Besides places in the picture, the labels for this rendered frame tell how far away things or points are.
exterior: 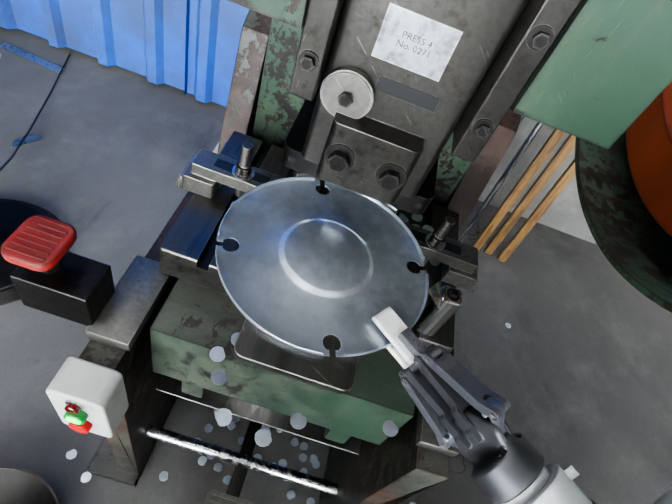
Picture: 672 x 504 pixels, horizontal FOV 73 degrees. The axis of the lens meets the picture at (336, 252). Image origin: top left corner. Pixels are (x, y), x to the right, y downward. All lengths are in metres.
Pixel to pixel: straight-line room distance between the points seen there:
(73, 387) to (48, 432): 0.66
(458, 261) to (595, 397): 1.22
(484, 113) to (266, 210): 0.32
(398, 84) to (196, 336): 0.42
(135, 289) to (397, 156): 0.42
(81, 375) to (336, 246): 0.37
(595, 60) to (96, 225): 1.46
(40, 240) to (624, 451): 1.73
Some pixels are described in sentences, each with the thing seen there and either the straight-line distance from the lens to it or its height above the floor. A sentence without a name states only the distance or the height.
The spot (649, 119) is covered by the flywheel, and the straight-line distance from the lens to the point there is 0.73.
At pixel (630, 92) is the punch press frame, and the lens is 0.46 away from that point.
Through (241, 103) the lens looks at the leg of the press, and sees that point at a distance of 0.94.
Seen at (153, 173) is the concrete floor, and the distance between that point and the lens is 1.80.
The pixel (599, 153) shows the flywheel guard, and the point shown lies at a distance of 0.78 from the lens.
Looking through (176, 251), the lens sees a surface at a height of 0.70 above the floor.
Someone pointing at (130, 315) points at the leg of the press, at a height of 0.64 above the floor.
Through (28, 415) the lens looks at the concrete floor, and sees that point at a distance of 1.36.
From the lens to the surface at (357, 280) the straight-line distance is 0.59.
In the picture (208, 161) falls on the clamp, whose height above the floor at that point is 0.75.
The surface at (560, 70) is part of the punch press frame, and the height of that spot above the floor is 1.11.
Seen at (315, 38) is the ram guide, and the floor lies 1.05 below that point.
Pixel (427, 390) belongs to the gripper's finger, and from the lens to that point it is 0.57.
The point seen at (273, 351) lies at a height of 0.78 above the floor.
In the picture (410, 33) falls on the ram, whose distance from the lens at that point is 0.47.
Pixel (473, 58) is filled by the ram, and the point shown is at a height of 1.07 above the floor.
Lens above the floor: 1.25
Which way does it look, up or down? 49 degrees down
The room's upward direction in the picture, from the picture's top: 24 degrees clockwise
